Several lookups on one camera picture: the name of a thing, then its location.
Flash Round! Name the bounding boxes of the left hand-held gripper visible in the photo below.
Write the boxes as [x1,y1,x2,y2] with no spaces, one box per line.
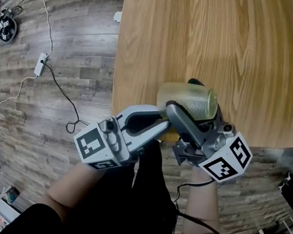
[69,92,175,182]

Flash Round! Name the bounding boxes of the black floor cable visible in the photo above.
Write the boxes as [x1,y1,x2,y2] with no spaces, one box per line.
[30,60,100,137]

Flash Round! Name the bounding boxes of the person's right forearm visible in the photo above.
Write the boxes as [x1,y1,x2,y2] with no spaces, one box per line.
[180,165,231,234]

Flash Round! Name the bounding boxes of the white power strip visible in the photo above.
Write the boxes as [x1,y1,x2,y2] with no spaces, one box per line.
[34,51,49,78]

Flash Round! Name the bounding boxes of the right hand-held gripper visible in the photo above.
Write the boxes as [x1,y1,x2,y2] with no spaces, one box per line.
[153,74,265,188]

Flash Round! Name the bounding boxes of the round black floor device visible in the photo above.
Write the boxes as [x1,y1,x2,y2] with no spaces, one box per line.
[0,7,22,46]

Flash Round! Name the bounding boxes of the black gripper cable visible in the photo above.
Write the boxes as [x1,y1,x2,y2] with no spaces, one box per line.
[168,172,276,234]

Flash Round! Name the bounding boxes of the translucent yellow textured cup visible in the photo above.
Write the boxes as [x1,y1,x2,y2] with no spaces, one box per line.
[153,78,222,127]

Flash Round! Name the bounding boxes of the person's black clothing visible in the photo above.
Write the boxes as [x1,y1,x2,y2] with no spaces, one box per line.
[0,115,247,234]

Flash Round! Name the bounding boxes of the white power cable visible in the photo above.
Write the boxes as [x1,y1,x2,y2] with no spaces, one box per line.
[0,0,62,127]

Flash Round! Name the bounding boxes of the person's left forearm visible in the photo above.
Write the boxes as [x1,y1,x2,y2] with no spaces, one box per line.
[42,150,128,232]

